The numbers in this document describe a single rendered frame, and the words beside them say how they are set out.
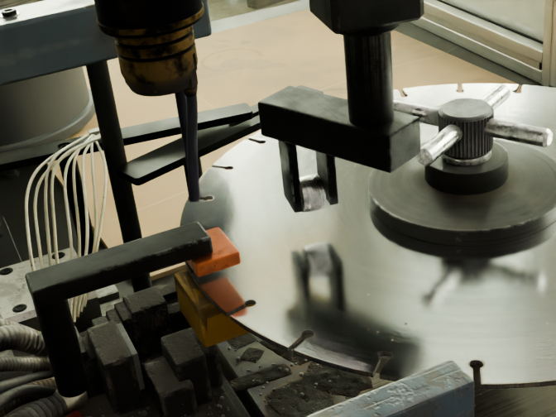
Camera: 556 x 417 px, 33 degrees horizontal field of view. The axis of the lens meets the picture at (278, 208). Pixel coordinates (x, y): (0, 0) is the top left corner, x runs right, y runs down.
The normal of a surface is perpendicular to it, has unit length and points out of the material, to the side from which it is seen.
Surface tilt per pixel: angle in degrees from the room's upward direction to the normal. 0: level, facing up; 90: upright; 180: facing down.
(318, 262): 0
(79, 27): 90
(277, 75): 0
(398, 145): 90
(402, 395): 0
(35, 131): 89
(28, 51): 90
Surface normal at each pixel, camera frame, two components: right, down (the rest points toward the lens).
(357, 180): -0.10, -0.87
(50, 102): 0.79, 0.22
